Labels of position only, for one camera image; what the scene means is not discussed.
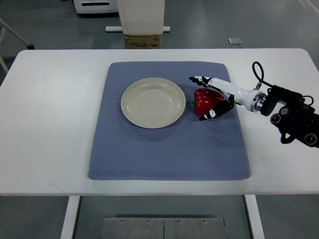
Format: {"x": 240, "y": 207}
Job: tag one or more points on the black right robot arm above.
{"x": 296, "y": 119}

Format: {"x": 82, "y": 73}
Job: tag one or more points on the white cart frame with wheel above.
{"x": 4, "y": 28}

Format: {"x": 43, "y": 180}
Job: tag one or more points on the cream round plate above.
{"x": 153, "y": 103}

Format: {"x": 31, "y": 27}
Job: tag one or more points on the white machine with slot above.
{"x": 95, "y": 6}

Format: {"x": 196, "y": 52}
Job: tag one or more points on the small grey floor plate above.
{"x": 235, "y": 41}

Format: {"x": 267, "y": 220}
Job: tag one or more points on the white table leg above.
{"x": 254, "y": 217}
{"x": 70, "y": 217}

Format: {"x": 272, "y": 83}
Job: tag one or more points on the white pedestal column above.
{"x": 140, "y": 17}

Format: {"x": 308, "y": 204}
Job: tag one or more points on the cardboard box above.
{"x": 142, "y": 41}

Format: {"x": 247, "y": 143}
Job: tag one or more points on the red bell pepper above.
{"x": 205, "y": 99}

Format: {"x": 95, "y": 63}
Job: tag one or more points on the right white table leg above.
{"x": 254, "y": 217}

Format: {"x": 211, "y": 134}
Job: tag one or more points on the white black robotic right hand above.
{"x": 252, "y": 100}

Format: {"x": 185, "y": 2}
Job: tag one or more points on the blue textured mat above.
{"x": 188, "y": 149}

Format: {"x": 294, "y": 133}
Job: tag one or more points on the left white table leg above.
{"x": 70, "y": 217}

